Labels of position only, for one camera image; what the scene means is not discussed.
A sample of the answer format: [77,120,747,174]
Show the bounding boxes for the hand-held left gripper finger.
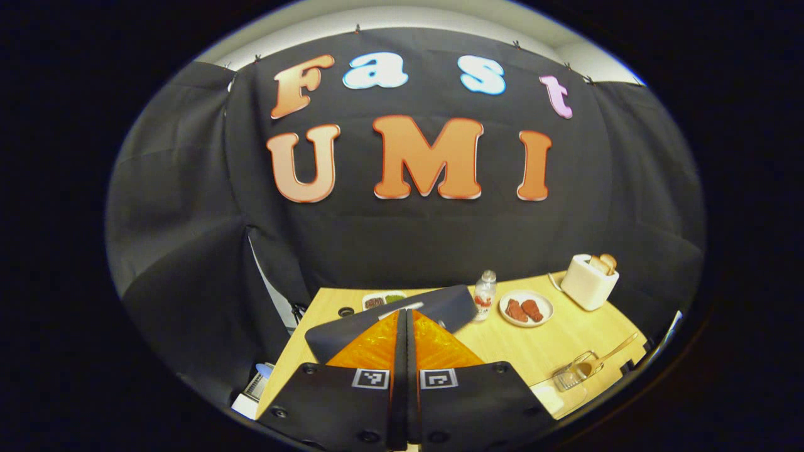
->
[407,309,558,451]
[258,309,409,451]

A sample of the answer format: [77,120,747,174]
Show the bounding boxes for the grey rice cooker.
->
[305,284,478,365]

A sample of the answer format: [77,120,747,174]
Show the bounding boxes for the clear wire chopstick holder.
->
[553,352,600,393]

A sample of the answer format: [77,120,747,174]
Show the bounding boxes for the wooden spoon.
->
[575,331,640,380]

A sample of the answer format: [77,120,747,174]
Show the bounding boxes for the white divided grain dish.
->
[362,291,408,311]

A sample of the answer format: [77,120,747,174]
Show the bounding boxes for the clear plastic water bottle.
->
[473,270,497,322]

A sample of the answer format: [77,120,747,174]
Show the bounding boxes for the white round plate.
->
[499,289,555,328]

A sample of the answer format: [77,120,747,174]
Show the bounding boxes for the white grey box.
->
[231,362,275,420]

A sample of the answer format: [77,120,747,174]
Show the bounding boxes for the white toaster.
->
[560,254,620,312]

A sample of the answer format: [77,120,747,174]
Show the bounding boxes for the black backdrop cloth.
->
[106,26,705,406]

